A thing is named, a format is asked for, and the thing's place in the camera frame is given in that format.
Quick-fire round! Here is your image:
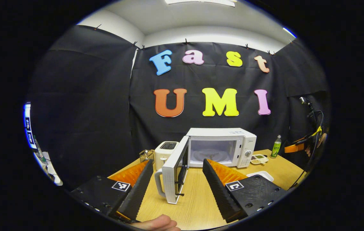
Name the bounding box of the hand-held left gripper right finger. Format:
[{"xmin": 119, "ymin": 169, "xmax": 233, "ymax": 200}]
[{"xmin": 202, "ymin": 158, "xmax": 289, "ymax": 224}]

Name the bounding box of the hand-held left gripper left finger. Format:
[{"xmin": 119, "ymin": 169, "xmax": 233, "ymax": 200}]
[{"xmin": 69, "ymin": 159, "xmax": 154, "ymax": 224}]

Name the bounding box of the white square plate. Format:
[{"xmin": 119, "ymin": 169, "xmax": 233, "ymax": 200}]
[{"xmin": 247, "ymin": 171, "xmax": 274, "ymax": 183}]

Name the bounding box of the white microwave oven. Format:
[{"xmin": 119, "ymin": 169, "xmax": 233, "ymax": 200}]
[{"xmin": 155, "ymin": 128, "xmax": 257, "ymax": 204}]

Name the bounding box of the glass microwave turntable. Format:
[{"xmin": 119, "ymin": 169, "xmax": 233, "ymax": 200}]
[{"xmin": 193, "ymin": 149, "xmax": 230, "ymax": 163}]

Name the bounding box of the green drink bottle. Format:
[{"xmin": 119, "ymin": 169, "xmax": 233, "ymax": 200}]
[{"xmin": 271, "ymin": 135, "xmax": 282, "ymax": 158}]

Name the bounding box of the white divided dish with beans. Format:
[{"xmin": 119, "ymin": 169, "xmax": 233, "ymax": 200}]
[{"xmin": 250, "ymin": 154, "xmax": 269, "ymax": 166}]

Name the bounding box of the white side table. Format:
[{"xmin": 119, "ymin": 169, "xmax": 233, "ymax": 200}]
[{"xmin": 34, "ymin": 151, "xmax": 63, "ymax": 186}]

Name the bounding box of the cream toaster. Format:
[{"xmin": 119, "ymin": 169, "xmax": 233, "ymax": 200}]
[{"xmin": 155, "ymin": 141, "xmax": 179, "ymax": 171}]

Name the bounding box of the white panel with blue labels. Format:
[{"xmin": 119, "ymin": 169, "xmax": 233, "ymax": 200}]
[{"xmin": 23, "ymin": 102, "xmax": 38, "ymax": 151}]

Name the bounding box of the long ceiling light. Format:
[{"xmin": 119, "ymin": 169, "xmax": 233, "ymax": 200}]
[{"xmin": 164, "ymin": 0, "xmax": 237, "ymax": 7}]

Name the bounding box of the black cable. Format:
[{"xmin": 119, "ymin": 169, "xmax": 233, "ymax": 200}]
[{"xmin": 289, "ymin": 111, "xmax": 325, "ymax": 190}]

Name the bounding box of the wire basket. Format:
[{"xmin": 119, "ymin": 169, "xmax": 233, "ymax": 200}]
[{"xmin": 139, "ymin": 150, "xmax": 155, "ymax": 164}]

